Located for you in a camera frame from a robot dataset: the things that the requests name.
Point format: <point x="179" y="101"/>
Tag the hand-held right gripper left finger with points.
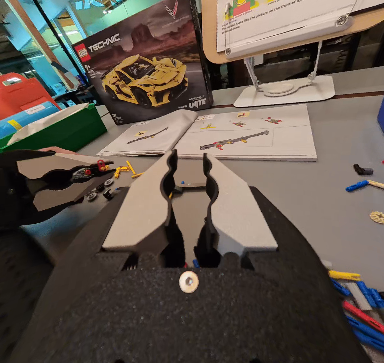
<point x="138" y="215"/>

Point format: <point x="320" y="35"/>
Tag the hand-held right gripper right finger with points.
<point x="240" y="215"/>

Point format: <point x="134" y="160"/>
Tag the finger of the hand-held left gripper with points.
<point x="60" y="197"/>
<point x="54" y="166"/>

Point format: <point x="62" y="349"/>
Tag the black connector with red pin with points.
<point x="88" y="172"/>

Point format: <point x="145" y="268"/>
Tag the red two-hole connector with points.
<point x="100" y="164"/>

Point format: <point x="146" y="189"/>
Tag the black grey elbow connector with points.
<point x="363" y="170"/>

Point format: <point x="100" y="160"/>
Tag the person's left hand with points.
<point x="58" y="150"/>

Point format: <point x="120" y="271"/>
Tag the green bin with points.
<point x="75" y="134"/>

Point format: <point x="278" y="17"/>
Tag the pile of dark beams and wheels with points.
<point x="99" y="188"/>

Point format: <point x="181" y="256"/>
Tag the yellow axle rod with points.
<point x="130" y="167"/>
<point x="137" y="175"/>

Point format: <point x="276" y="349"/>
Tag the white paper liner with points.
<point x="45" y="125"/>

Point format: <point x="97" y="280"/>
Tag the joined yellow connector pair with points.
<point x="121" y="170"/>

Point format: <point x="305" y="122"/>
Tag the long grey black beam assembly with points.
<point x="192" y="185"/>

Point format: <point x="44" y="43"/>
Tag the blue wrapped roll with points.
<point x="30" y="113"/>

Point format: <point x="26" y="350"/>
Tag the open instruction booklet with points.
<point x="255" y="140"/>

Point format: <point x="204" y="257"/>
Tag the orange bag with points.
<point x="24" y="92"/>

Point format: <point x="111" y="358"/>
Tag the blue pin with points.
<point x="357" y="185"/>

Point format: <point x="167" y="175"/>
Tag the black pole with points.
<point x="57" y="35"/>

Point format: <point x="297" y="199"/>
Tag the dark box with yellow car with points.
<point x="144" y="68"/>

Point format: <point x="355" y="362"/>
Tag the tan gear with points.
<point x="377" y="216"/>

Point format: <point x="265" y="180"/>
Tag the heap of small mixed parts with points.
<point x="360" y="309"/>

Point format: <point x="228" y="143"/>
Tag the blue bin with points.
<point x="381" y="116"/>

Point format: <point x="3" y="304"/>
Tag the wooden board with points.
<point x="210" y="23"/>

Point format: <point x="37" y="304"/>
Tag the printed instruction sheet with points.
<point x="300" y="8"/>

